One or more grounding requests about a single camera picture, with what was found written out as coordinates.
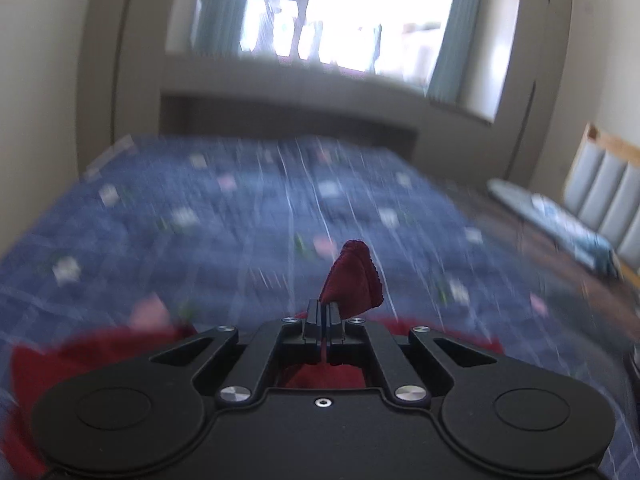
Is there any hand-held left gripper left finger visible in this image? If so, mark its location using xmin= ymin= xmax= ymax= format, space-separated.
xmin=149 ymin=299 xmax=327 ymax=407

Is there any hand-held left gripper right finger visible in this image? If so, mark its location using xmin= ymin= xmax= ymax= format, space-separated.
xmin=326 ymin=302 xmax=502 ymax=407

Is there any red small garment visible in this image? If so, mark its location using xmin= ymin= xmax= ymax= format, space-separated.
xmin=0 ymin=240 xmax=504 ymax=480

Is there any blue checked floral quilt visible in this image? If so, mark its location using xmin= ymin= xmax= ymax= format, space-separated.
xmin=0 ymin=132 xmax=640 ymax=480

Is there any blue grey folded bedding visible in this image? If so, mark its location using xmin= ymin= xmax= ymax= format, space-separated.
xmin=486 ymin=177 xmax=622 ymax=277

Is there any grey padded wooden headboard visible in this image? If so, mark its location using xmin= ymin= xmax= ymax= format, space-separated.
xmin=561 ymin=121 xmax=640 ymax=283

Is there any teal curtain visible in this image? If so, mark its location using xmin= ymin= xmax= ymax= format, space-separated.
xmin=426 ymin=0 xmax=485 ymax=105
xmin=191 ymin=0 xmax=253 ymax=57

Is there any bright window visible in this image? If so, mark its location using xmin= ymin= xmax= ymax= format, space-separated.
xmin=239 ymin=0 xmax=463 ymax=86

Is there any cream wardrobe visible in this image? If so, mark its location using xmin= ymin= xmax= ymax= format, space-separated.
xmin=497 ymin=0 xmax=576 ymax=188
xmin=74 ymin=0 xmax=173 ymax=178

